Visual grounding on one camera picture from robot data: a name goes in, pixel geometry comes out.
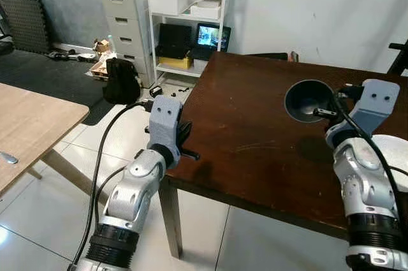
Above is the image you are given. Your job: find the black bowl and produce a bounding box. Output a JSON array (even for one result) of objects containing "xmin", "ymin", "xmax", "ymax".
[{"xmin": 284, "ymin": 79, "xmax": 336, "ymax": 124}]

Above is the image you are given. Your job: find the black metal stand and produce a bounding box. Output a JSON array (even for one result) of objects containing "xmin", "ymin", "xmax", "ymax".
[{"xmin": 387, "ymin": 41, "xmax": 408, "ymax": 78}]

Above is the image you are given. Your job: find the dark brown wooden table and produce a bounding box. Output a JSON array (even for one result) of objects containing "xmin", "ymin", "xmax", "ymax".
[{"xmin": 157, "ymin": 52, "xmax": 408, "ymax": 260}]

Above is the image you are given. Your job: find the yellow box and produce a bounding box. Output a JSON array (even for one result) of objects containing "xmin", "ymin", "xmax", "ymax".
[{"xmin": 157, "ymin": 55, "xmax": 193, "ymax": 71}]

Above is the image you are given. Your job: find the white bowl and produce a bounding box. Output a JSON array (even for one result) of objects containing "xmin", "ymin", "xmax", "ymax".
[{"xmin": 370, "ymin": 134, "xmax": 408, "ymax": 193}]

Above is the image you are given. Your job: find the black chair back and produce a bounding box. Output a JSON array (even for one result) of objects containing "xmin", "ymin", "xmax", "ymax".
[{"xmin": 245, "ymin": 52, "xmax": 298, "ymax": 62}]

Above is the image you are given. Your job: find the black bag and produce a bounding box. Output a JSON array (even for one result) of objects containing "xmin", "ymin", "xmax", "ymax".
[{"xmin": 103, "ymin": 57, "xmax": 142, "ymax": 105}]

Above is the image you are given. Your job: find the black case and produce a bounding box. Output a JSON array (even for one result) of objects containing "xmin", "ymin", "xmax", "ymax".
[{"xmin": 156, "ymin": 23, "xmax": 194, "ymax": 60}]

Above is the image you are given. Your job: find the open laptop with lit screen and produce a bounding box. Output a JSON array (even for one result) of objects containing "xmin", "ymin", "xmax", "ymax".
[{"xmin": 190, "ymin": 23, "xmax": 232, "ymax": 62}]

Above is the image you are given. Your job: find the white metal shelf rack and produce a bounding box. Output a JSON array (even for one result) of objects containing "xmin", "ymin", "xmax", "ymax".
[{"xmin": 110, "ymin": 0, "xmax": 231, "ymax": 88}]

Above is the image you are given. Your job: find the cardboard clutter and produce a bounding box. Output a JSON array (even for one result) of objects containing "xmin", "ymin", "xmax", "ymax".
[{"xmin": 89, "ymin": 38, "xmax": 119, "ymax": 82}]

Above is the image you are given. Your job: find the white drawer cabinet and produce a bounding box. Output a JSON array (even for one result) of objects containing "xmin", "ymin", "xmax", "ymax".
[{"xmin": 99, "ymin": 0, "xmax": 155, "ymax": 88}]

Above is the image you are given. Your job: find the small flat white box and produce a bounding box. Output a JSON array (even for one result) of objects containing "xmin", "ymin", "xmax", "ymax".
[{"xmin": 189, "ymin": 0, "xmax": 222, "ymax": 20}]

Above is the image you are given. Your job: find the black power strip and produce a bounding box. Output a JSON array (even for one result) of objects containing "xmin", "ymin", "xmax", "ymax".
[{"xmin": 48, "ymin": 48, "xmax": 98, "ymax": 63}]

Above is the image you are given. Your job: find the light wooden table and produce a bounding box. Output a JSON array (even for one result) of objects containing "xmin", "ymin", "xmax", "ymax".
[{"xmin": 0, "ymin": 82, "xmax": 109, "ymax": 207}]

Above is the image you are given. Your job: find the black floor mat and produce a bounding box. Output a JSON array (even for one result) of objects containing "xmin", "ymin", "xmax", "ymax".
[{"xmin": 0, "ymin": 50, "xmax": 119, "ymax": 126}]

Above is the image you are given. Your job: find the small metal utensil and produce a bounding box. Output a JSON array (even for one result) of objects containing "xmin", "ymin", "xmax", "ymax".
[{"xmin": 0, "ymin": 151, "xmax": 19, "ymax": 165}]

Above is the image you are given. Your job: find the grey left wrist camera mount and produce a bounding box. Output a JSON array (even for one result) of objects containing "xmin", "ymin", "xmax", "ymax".
[{"xmin": 147, "ymin": 95, "xmax": 184, "ymax": 151}]

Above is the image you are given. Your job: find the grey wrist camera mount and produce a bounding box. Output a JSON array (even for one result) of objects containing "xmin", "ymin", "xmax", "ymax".
[
  {"xmin": 147, "ymin": 95, "xmax": 184, "ymax": 151},
  {"xmin": 348, "ymin": 79, "xmax": 402, "ymax": 136}
]

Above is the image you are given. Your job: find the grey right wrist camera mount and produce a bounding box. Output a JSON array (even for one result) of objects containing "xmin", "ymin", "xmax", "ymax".
[{"xmin": 348, "ymin": 79, "xmax": 402, "ymax": 136}]

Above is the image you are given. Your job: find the black foam wall panel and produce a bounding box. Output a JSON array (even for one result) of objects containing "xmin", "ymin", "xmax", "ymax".
[{"xmin": 0, "ymin": 0, "xmax": 53, "ymax": 55}]

